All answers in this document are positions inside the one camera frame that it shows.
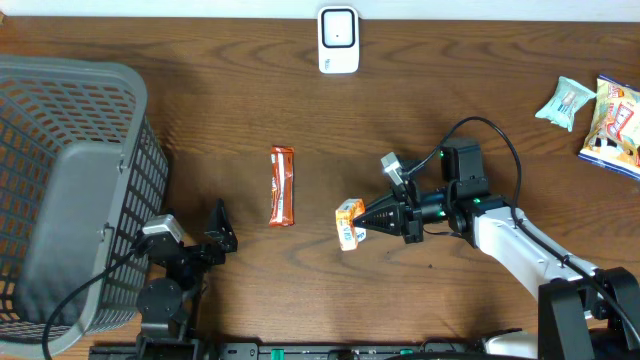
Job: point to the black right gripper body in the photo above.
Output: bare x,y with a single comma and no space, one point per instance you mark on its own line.
414,218

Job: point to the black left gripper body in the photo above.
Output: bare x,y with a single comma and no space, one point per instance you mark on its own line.
198,256

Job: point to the small orange snack packet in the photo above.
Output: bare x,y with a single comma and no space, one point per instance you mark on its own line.
350,236

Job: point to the long orange snack bar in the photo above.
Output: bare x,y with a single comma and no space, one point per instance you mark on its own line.
282,163

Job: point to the light green wet wipes pack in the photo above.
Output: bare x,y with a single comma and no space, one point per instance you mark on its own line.
569,97

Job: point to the cream snack bag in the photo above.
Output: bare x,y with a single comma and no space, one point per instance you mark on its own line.
613,140

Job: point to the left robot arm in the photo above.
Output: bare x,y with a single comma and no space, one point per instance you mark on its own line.
169,304

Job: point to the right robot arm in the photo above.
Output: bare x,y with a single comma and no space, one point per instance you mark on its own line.
584,311

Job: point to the white barcode scanner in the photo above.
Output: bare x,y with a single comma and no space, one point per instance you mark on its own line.
338,40

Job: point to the grey plastic shopping basket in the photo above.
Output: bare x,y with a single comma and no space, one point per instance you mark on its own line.
81,173

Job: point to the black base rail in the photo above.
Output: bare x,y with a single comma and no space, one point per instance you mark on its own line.
253,351

